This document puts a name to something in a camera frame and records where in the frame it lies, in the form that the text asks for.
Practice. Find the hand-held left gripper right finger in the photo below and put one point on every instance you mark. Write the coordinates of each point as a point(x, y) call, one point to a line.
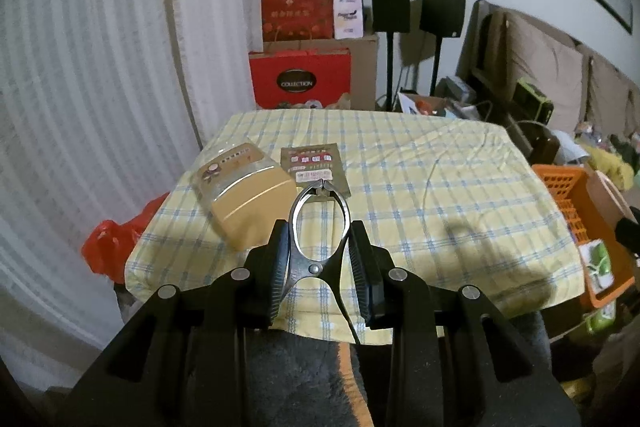
point(363, 277)

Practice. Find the orange plastic basket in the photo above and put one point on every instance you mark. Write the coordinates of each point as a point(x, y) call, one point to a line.
point(565, 187)

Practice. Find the brown sofa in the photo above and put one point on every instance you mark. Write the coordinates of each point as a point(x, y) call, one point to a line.
point(485, 47)

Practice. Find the red plastic bag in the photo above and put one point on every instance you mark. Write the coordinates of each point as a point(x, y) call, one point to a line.
point(107, 247)

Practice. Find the white curtain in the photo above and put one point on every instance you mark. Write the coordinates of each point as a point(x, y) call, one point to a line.
point(90, 82)

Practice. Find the yellow cloth bag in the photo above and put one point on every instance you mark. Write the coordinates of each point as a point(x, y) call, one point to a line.
point(610, 159)

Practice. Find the grey fleece cloth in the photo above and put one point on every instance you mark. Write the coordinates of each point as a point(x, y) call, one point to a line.
point(300, 372)

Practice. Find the yellow plaid tablecloth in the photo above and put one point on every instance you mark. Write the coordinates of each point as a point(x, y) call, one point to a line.
point(425, 207)

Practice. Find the black speaker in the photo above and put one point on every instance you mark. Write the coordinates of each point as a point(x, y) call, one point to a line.
point(442, 9)
point(390, 2)

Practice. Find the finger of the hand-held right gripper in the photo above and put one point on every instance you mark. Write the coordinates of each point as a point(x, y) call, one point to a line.
point(630, 232)

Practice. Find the small white box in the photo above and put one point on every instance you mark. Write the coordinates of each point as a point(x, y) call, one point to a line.
point(348, 14)

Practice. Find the gold box in clear packaging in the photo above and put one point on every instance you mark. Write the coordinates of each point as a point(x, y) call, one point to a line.
point(250, 202)

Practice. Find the red collection gift box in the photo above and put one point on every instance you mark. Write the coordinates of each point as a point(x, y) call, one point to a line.
point(300, 77)

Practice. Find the large brown back cushion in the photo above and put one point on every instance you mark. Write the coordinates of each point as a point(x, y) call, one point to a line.
point(545, 72)

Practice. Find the cluttered open cardboard box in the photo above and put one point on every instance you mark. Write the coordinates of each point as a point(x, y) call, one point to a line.
point(435, 104)

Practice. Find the metal nutcracker pliers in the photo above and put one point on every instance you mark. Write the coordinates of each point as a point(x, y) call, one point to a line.
point(314, 269)

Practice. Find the dark brown container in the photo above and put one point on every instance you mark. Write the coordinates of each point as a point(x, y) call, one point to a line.
point(545, 147)

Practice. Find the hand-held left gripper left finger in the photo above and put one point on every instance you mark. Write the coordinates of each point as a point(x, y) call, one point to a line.
point(280, 272)

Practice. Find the green portable power station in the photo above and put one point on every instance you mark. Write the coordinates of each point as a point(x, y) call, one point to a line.
point(535, 102)

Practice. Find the red patterned gift bag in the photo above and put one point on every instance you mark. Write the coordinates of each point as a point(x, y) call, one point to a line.
point(297, 9)

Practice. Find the gold foil pouch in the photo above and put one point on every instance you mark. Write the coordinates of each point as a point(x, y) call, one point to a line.
point(312, 162)

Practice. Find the brown cardboard panel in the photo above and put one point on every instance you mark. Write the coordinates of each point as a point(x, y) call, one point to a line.
point(610, 197)

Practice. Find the brown cardboard box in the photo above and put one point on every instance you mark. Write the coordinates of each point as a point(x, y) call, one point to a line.
point(364, 72)

